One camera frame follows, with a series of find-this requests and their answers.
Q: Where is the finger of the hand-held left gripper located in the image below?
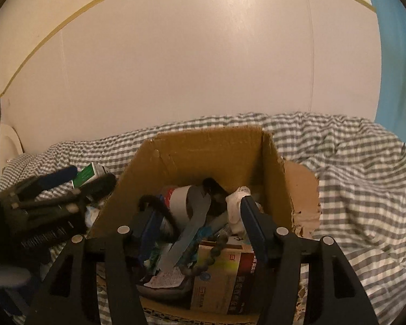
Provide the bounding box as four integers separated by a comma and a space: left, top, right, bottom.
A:
12, 173, 117, 217
2, 166, 78, 204

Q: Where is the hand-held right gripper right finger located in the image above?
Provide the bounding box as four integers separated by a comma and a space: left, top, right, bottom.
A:
240, 196, 379, 325

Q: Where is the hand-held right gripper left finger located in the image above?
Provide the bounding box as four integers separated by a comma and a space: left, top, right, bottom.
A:
24, 210, 163, 325

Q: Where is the green and white box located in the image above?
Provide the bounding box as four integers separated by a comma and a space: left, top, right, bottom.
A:
72, 162, 109, 189

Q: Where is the white cloth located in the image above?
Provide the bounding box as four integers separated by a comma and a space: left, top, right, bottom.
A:
225, 186, 253, 236

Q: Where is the grey tape roll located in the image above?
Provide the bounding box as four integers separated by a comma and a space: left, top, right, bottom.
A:
169, 186, 205, 232

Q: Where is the brown cardboard box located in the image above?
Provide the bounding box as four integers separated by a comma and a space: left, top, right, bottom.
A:
88, 126, 320, 325

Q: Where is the pale blue packet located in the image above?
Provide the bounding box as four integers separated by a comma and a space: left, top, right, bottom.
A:
84, 206, 104, 226

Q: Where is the white scalloped board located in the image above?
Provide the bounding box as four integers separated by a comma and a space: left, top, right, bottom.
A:
0, 123, 25, 168

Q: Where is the black plastic object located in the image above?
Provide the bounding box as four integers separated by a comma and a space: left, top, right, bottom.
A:
201, 178, 232, 217

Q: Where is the brown paper box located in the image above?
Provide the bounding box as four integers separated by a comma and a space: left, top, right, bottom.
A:
189, 240, 261, 315

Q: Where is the grey checked bed sheet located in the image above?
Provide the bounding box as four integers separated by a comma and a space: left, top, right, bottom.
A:
0, 112, 406, 325

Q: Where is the blue curtain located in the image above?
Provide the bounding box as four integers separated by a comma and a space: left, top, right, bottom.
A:
363, 0, 406, 143

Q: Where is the black cable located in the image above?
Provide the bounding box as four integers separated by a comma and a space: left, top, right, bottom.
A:
138, 194, 178, 238

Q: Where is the dark bead bracelet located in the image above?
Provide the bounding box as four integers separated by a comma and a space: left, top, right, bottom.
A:
181, 232, 225, 280

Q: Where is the gold wall trim strip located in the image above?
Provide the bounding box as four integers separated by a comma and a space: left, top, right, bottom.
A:
0, 0, 376, 96

